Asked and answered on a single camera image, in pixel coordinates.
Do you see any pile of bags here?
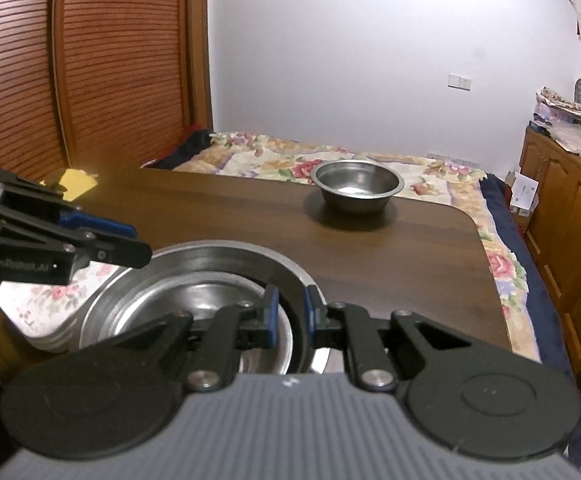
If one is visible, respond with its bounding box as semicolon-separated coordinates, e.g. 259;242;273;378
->
535;86;581;130

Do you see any large steel bowl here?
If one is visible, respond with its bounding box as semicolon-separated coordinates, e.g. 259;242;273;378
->
78;241;345;377

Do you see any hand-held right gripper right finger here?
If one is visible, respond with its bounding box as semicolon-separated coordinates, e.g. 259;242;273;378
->
303;284;474;392

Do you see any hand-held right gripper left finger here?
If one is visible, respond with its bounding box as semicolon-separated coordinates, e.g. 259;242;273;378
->
95;284;281;394

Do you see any white paper sheet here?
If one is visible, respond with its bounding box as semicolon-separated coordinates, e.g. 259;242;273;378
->
509;170;540;212

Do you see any floral bedspread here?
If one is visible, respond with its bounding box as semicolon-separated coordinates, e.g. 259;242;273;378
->
173;131;544;363

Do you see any dark clothing pile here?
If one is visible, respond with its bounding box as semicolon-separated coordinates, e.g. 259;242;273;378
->
139;129;212;171

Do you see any louvered wooden wardrobe door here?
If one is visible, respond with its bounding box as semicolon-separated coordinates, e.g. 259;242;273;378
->
0;0;71;182
53;0;214;171

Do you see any yellow plush toy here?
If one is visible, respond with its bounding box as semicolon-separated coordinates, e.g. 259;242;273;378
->
44;168;100;202

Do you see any navy blanket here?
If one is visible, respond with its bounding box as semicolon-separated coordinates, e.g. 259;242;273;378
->
481;172;581;461

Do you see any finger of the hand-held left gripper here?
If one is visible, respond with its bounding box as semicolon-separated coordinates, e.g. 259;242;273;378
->
0;176;138;243
68;232;152;271

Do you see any small steel bowl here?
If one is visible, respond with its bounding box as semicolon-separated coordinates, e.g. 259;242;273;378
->
312;160;404;216

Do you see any medium steel bowl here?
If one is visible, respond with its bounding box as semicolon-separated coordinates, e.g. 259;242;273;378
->
119;272;297;376

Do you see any wooden cabinet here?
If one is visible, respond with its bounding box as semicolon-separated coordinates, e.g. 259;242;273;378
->
517;126;581;403

